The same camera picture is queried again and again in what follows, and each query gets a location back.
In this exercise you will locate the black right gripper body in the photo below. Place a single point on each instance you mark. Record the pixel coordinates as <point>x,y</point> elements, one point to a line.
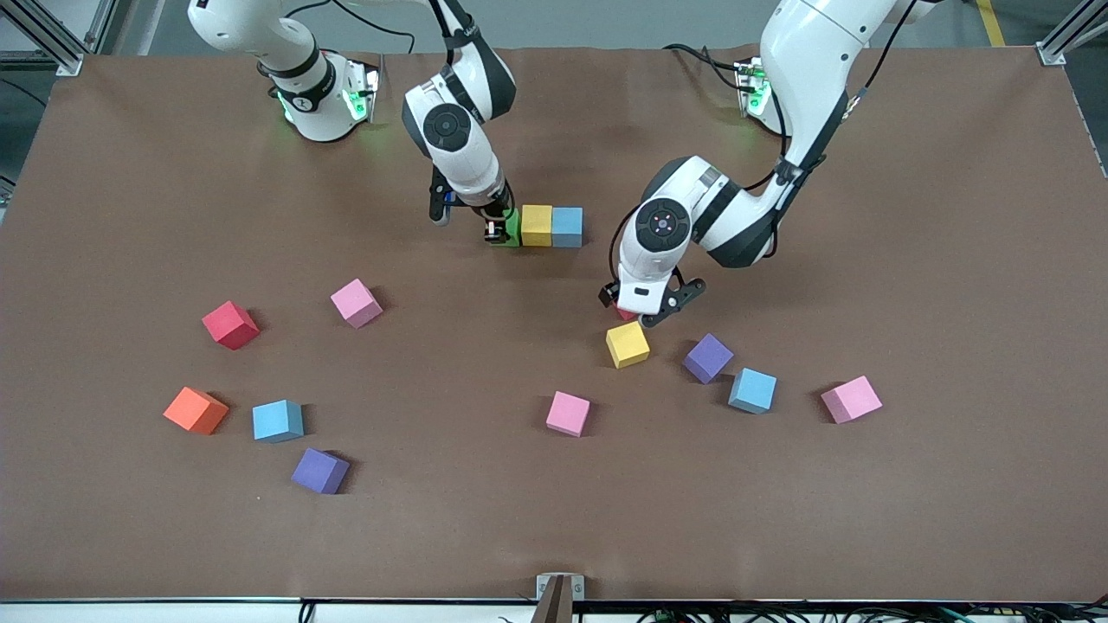
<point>501,214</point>

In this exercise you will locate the green foam cube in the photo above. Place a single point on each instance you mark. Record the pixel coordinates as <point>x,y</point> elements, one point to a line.
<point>515,232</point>

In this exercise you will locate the red foam cube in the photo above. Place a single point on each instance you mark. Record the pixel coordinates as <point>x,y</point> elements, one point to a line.
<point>625,313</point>
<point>230,325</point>

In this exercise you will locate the yellow foam cube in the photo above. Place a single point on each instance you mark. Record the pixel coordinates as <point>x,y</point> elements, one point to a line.
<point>537,226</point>
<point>628,344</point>

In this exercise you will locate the blue foam cube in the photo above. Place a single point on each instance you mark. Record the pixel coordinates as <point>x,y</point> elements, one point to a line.
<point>277,421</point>
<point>567,227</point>
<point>751,390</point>

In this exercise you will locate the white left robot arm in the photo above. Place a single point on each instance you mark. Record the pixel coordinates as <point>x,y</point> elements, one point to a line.
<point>805,69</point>

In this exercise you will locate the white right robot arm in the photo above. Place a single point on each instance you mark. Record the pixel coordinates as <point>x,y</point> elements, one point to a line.
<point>459,156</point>

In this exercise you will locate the purple foam cube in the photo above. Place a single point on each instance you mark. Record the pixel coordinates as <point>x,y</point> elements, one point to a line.
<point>320,471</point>
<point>708,357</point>

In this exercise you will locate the pink foam cube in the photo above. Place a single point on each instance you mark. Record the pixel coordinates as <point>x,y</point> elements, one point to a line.
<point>568,414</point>
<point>356,303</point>
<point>851,399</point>

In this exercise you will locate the brown table cover sheet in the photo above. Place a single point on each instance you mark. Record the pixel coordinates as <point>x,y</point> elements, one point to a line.
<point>519,519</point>

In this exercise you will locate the orange foam cube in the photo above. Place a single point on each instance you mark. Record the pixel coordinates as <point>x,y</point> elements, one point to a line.
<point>196,410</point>

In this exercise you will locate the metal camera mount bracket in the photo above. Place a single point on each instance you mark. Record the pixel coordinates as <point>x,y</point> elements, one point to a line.
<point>560,597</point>

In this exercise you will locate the aluminium frame post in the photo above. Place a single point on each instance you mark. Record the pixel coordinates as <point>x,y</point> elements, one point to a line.
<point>1060,43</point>
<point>52,48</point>

